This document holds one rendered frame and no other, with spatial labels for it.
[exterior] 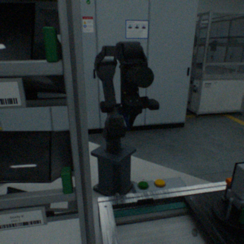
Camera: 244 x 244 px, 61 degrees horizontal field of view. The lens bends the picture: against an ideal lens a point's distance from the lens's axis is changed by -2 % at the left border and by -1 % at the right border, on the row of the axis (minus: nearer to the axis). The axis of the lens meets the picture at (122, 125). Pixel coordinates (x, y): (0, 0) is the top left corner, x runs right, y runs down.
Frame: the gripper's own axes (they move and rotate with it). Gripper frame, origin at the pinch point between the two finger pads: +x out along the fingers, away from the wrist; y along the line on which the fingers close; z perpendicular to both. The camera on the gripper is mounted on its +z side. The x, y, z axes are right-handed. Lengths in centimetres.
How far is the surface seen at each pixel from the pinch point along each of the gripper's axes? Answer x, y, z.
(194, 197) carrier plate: 28.3, 22.5, 7.7
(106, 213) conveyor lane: 29.9, -9.6, 7.7
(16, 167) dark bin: -5.9, -24.3, 36.5
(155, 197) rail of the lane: 29.0, 9.0, 3.6
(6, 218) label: -1.7, -24.7, 41.8
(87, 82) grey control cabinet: 20, -7, -276
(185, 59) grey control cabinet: -13, 157, -275
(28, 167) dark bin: -6.0, -22.6, 36.8
